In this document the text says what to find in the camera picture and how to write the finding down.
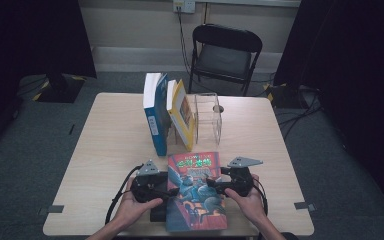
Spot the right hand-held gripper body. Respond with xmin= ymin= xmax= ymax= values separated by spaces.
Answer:
xmin=219 ymin=156 xmax=264 ymax=198

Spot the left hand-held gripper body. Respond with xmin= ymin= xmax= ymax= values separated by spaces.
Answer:
xmin=129 ymin=159 xmax=170 ymax=204

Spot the black book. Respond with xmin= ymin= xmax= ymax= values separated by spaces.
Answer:
xmin=149 ymin=205 xmax=168 ymax=224

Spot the colorful illustrated book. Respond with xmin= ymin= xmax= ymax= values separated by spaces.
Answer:
xmin=165 ymin=151 xmax=229 ymax=233

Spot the clear acrylic book rack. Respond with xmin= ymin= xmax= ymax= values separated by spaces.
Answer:
xmin=193 ymin=92 xmax=223 ymax=147

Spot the yellow book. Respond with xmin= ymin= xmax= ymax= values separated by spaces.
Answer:
xmin=165 ymin=78 xmax=198 ymax=153

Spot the blue book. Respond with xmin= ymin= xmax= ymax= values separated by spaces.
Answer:
xmin=142 ymin=72 xmax=173 ymax=157

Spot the person's right hand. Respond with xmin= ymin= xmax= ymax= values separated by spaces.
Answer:
xmin=224 ymin=173 xmax=268 ymax=228

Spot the person's left hand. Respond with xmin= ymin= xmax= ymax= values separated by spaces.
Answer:
xmin=112 ymin=176 xmax=164 ymax=232

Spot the grey tape piece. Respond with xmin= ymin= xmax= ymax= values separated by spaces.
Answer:
xmin=38 ymin=204 xmax=65 ymax=216
xmin=293 ymin=201 xmax=317 ymax=212

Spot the black stand base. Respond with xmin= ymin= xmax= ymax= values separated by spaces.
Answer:
xmin=32 ymin=73 xmax=87 ymax=104
xmin=265 ymin=83 xmax=314 ymax=109

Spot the black folding chair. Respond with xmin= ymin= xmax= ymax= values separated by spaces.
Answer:
xmin=188 ymin=23 xmax=264 ymax=98

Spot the black curtain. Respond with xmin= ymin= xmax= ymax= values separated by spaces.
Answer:
xmin=0 ymin=0 xmax=98 ymax=164
xmin=273 ymin=0 xmax=384 ymax=221

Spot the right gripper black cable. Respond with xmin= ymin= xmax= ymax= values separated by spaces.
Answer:
xmin=253 ymin=178 xmax=270 ymax=217

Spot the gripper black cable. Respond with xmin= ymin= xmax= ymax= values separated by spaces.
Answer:
xmin=253 ymin=178 xmax=270 ymax=217
xmin=104 ymin=163 xmax=145 ymax=225

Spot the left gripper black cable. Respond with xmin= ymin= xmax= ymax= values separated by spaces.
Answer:
xmin=104 ymin=163 xmax=145 ymax=225

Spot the black floor cable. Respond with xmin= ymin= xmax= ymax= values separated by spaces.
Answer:
xmin=277 ymin=84 xmax=324 ymax=141

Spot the black socket cable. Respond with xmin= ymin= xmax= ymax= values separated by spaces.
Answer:
xmin=177 ymin=9 xmax=194 ymax=79

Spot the white wall socket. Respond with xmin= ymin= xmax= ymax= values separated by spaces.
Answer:
xmin=173 ymin=0 xmax=196 ymax=14

